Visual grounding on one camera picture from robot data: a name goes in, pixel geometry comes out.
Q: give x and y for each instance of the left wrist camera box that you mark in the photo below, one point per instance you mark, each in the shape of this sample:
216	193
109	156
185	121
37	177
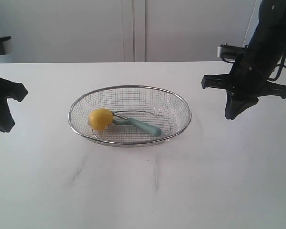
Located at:
0	45

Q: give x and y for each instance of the white cabinet doors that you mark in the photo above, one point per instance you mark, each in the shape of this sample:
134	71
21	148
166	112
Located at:
124	30

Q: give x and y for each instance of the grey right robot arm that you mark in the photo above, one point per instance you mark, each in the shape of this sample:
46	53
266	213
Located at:
271	32

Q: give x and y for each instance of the teal handled vegetable peeler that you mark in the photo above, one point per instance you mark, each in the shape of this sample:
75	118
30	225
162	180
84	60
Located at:
150	129

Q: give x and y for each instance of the oval steel mesh basket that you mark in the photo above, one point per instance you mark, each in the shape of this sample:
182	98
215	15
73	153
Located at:
155	106

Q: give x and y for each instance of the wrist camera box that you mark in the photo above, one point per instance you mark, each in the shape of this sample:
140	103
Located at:
229	53
0	45

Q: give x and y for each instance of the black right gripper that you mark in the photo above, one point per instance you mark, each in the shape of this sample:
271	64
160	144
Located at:
248	79

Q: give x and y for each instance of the yellow lemon with sticker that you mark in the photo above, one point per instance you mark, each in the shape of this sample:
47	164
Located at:
99	119

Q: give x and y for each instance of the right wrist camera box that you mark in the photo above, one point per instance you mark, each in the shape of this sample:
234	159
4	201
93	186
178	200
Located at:
229	53

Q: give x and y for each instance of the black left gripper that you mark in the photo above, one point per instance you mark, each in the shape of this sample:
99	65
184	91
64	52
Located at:
13	90

